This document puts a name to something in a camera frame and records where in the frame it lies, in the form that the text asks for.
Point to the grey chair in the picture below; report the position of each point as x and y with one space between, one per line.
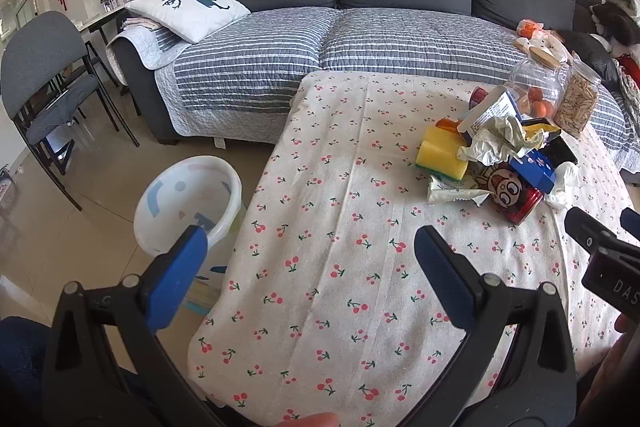
40 52

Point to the white deer print pillow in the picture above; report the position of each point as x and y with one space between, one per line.
200 12

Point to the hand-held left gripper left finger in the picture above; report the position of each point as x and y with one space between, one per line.
175 277

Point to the person's blue jeans leg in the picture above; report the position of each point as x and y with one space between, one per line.
20 367

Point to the red milk can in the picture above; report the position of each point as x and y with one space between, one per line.
480 96
505 192

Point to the yellow sponge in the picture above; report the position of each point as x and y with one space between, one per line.
440 154

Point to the white side table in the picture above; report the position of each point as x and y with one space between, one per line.
100 19

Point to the white milk carton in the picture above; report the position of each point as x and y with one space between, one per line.
487 112

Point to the blue box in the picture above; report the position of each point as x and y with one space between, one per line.
535 169

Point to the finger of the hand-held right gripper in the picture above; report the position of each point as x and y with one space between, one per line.
590 232
632 219

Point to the white tissue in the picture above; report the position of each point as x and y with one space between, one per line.
500 137
565 179

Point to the person's left hand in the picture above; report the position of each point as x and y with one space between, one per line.
312 421

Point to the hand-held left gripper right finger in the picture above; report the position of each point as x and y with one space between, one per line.
445 277

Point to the grey black plush toy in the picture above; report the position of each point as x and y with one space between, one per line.
617 14

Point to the glass jar with wooden lid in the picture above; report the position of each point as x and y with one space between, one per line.
530 74

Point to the cherry print tablecloth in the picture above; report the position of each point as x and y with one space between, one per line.
340 207

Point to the black cushion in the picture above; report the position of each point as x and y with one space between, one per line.
590 52

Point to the black yellow snack packet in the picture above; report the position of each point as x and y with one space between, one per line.
560 149

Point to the white plastic wrapper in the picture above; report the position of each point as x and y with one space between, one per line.
455 194

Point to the orange fruit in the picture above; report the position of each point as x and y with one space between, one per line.
536 94
544 110

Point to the white patterned waste bin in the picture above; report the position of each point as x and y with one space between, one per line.
190 192

